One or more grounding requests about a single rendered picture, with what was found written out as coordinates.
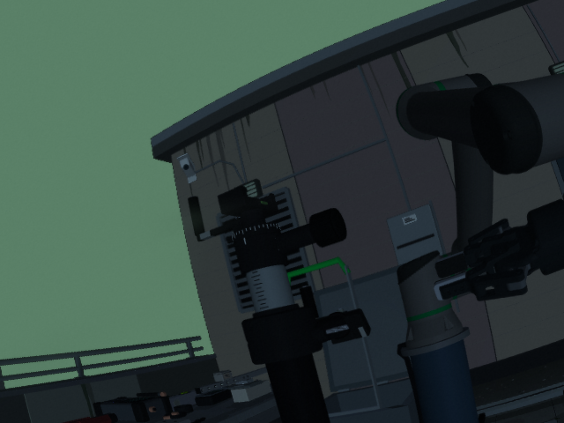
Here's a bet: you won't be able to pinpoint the black collar clamp lever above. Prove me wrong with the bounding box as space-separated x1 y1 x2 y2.
315 308 372 345

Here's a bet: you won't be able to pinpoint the black flat case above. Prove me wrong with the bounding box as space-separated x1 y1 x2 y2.
93 390 174 423

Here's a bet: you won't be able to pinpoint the grey wall box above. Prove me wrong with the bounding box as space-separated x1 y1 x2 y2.
386 203 442 266

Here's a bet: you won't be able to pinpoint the grey frame with green bar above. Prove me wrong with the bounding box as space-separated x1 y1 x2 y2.
286 256 381 410

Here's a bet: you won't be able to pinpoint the grey louvred wall vent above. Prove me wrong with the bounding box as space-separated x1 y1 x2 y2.
219 186 310 315

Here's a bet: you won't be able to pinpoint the grey metal railing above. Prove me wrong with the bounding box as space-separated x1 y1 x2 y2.
0 335 204 390

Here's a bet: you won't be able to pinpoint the grey perforated metal bracket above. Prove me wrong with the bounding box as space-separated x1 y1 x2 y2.
199 371 266 397

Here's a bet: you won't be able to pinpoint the grey scaled tripod column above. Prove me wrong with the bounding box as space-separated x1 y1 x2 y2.
245 263 295 313

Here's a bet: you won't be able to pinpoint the black tripod body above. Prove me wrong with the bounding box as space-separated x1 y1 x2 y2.
232 222 331 423

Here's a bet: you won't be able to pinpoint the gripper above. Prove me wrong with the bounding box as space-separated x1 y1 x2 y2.
433 198 564 303

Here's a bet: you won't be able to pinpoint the black round pan knob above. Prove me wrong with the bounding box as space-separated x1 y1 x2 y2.
308 208 348 249

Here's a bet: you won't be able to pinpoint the black quick-release jaws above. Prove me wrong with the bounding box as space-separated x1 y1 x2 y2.
217 179 278 218

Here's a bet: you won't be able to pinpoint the white security camera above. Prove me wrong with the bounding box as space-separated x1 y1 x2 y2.
176 152 197 184

